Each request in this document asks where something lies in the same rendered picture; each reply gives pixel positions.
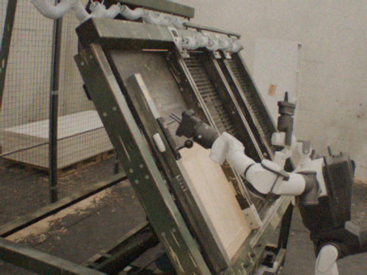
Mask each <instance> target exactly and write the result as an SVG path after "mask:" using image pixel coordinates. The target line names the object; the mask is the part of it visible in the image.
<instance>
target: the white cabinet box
mask: <svg viewBox="0 0 367 275"><path fill-rule="evenodd" d="M255 44H256V45H255V52H254V69H253V76H252V77H253V80H254V82H255V84H256V86H257V87H258V90H259V91H260V94H261V96H262V98H263V99H264V101H265V103H266V105H267V108H268V110H269V112H270V114H271V116H272V117H273V120H274V122H275V124H276V126H277V121H278V117H279V116H280V114H279V108H278V105H277V102H278V101H284V95H285V92H289V93H290V103H294V104H296V109H295V110H294V115H293V116H292V118H294V121H293V131H292V135H294V133H295V127H296V119H297V108H298V99H299V95H298V94H299V85H300V81H299V80H300V75H301V61H302V57H301V56H302V51H303V47H302V46H303V44H302V43H300V42H297V41H283V40H279V39H265V38H260V37H256V40H255Z"/></svg>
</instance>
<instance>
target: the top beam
mask: <svg viewBox="0 0 367 275"><path fill-rule="evenodd" d="M166 27H167V26H166ZM166 27H164V26H158V25H154V24H144V23H140V22H138V23H136V22H130V21H123V20H114V19H109V18H108V19H106V18H97V17H93V16H91V17H90V18H89V19H88V20H86V21H84V22H83V23H82V24H81V25H79V26H77V27H76V28H75V32H76V34H77V35H78V38H79V40H80V43H81V45H82V47H83V48H86V47H88V46H89V45H90V44H92V43H100V44H99V45H100V46H101V48H102V49H103V48H108V49H118V48H119V49H131V50H134V49H143V50H169V49H171V48H172V47H175V42H174V40H173V38H172V37H171V35H170V33H169V31H168V30H167V28H166ZM176 30H177V33H178V35H179V36H180V39H181V38H182V35H181V33H183V36H184V37H193V36H194V35H196V34H198V32H197V31H192V30H184V29H178V28H176ZM209 36H210V37H211V39H212V40H213V41H216V38H215V36H214V34H209ZM205 50H207V48H206V47H197V48H195V49H193V50H191V49H189V50H187V51H191V52H204V51H205Z"/></svg>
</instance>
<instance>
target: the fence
mask: <svg viewBox="0 0 367 275"><path fill-rule="evenodd" d="M136 76H140V74H134V75H132V76H131V77H129V78H128V81H129V83H130V84H131V86H132V89H133V91H134V93H135V95H136V97H137V99H138V101H139V103H140V106H141V108H142V110H143V112H144V115H145V117H146V119H147V121H148V123H149V125H150V126H151V129H152V131H153V134H154V135H155V134H157V133H158V134H159V137H160V138H161V140H162V142H163V144H164V146H165V151H163V155H164V157H165V158H166V160H167V162H168V164H169V166H170V168H171V170H172V173H173V174H174V177H176V176H178V175H181V177H182V179H183V182H184V183H185V185H186V187H187V189H186V190H185V191H184V192H183V195H184V196H185V199H186V200H187V203H188V205H189V207H190V210H191V211H192V213H193V215H194V217H195V219H196V220H197V222H198V224H199V226H200V228H201V230H202V232H203V235H204V237H205V239H206V241H207V242H208V245H209V246H210V249H211V250H212V253H213V254H214V256H215V258H216V260H217V262H218V265H219V266H220V268H221V269H223V268H226V267H228V266H229V265H230V264H231V260H230V259H229V256H228V254H227V252H226V250H225V248H224V246H223V244H222V242H221V240H220V238H219V236H218V234H217V231H216V229H215V228H214V226H213V224H212V222H211V220H210V218H209V216H208V214H207V211H206V210H205V208H204V206H203V203H202V202H201V199H200V198H199V195H198V194H197V192H196V190H195V188H194V186H193V184H192V182H191V180H190V178H189V176H188V174H187V172H186V170H185V166H184V164H183V162H182V160H181V159H179V160H176V159H175V158H174V155H173V154H172V151H171V150H170V147H169V145H168V143H167V141H166V139H165V137H164V135H163V133H162V131H161V128H160V126H159V124H158V123H157V121H156V119H157V118H159V117H160V116H159V114H158V112H157V110H156V107H155V104H154V103H153V100H152V99H151V96H150V95H149V92H148V91H147V88H146V87H145V84H144V81H143V79H142V78H141V76H140V78H141V80H142V82H143V84H144V86H141V84H140V82H139V80H138V79H137V77H136ZM144 90H146V91H147V93H148V95H149V97H150V99H151V100H147V98H146V96H145V94H144Z"/></svg>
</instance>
